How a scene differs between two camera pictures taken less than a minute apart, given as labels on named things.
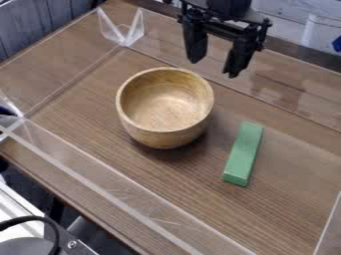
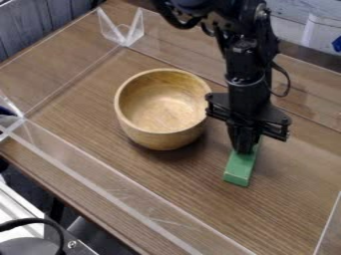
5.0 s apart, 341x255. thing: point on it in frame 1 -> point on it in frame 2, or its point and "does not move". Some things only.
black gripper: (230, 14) -> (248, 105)
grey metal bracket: (72, 246) does not move
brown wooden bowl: (165, 106) does not move
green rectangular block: (244, 153) does not move
